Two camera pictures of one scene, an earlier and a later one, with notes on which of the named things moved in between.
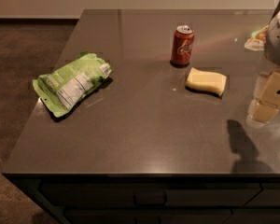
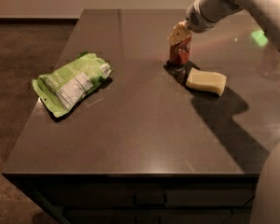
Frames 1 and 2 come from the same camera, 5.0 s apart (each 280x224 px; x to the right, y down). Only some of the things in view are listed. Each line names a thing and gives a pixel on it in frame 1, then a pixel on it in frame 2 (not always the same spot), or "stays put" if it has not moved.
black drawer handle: x=149 y=198 stays put
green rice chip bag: x=62 y=88 stays put
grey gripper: x=279 y=39 to x=200 y=20
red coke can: x=182 y=46 stays put
